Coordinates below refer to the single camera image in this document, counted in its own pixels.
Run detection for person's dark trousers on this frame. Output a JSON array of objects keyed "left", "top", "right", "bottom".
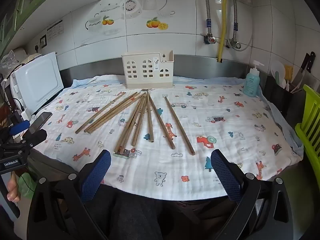
[{"left": 84, "top": 187, "right": 241, "bottom": 240}]

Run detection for pile of wooden chopsticks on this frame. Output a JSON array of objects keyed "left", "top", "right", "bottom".
[{"left": 75, "top": 90, "right": 196, "bottom": 155}]

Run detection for printed cartoon blanket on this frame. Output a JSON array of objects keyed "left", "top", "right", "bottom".
[{"left": 32, "top": 74, "right": 302, "bottom": 202}]

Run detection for cream plastic utensil holder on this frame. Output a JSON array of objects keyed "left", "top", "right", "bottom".
[{"left": 121, "top": 50, "right": 174, "bottom": 89}]

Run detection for green plastic bag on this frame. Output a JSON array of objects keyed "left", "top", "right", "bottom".
[{"left": 18, "top": 172, "right": 38, "bottom": 198}]

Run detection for silver water valve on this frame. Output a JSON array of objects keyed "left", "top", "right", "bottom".
[{"left": 226, "top": 37, "right": 242, "bottom": 50}]

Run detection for green wall cabinet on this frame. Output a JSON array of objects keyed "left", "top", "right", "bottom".
[{"left": 0, "top": 0, "right": 103, "bottom": 57}]

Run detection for yellow gas pipe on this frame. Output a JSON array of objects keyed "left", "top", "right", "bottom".
[{"left": 216, "top": 0, "right": 231, "bottom": 63}]

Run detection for teal soap pump bottle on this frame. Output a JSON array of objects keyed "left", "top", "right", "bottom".
[{"left": 242, "top": 60, "right": 265, "bottom": 97}]

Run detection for grey flexible hose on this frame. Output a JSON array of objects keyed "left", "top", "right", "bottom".
[{"left": 235, "top": 0, "right": 254, "bottom": 52}]

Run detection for white cutting board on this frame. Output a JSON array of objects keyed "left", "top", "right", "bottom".
[{"left": 10, "top": 52, "right": 64, "bottom": 117}]

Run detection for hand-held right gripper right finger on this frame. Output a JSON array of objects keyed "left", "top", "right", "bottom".
[{"left": 210, "top": 149, "right": 293, "bottom": 240}]

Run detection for person's left hand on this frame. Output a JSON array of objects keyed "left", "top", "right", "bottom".
[{"left": 7, "top": 173, "right": 22, "bottom": 203}]

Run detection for braided metal hose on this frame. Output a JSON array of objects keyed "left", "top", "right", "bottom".
[
  {"left": 202, "top": 0, "right": 213, "bottom": 34},
  {"left": 230, "top": 0, "right": 238, "bottom": 42}
]

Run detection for white wall label sheet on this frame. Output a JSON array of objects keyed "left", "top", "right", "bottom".
[{"left": 47, "top": 19, "right": 64, "bottom": 41}]

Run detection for black handled kitchen knife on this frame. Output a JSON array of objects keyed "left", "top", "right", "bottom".
[
  {"left": 291, "top": 53, "right": 310, "bottom": 87},
  {"left": 307, "top": 51, "right": 316, "bottom": 74}
]

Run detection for yellow dish brush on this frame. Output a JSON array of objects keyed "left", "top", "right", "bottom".
[{"left": 284, "top": 64, "right": 294, "bottom": 82}]

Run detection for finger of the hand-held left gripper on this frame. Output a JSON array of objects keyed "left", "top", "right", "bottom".
[
  {"left": 9, "top": 120, "right": 30, "bottom": 135},
  {"left": 22, "top": 129, "right": 48, "bottom": 148}
]

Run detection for clear plastic bag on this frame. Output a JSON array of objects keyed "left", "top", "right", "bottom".
[{"left": 0, "top": 50, "right": 18, "bottom": 68}]

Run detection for lime green plastic rack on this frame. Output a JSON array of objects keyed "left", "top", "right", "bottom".
[{"left": 294, "top": 84, "right": 320, "bottom": 178}]

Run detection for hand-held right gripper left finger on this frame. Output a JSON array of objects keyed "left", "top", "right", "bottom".
[{"left": 27, "top": 150, "right": 112, "bottom": 240}]

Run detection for red knob water valve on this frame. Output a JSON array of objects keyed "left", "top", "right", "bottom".
[{"left": 203, "top": 33, "right": 217, "bottom": 45}]

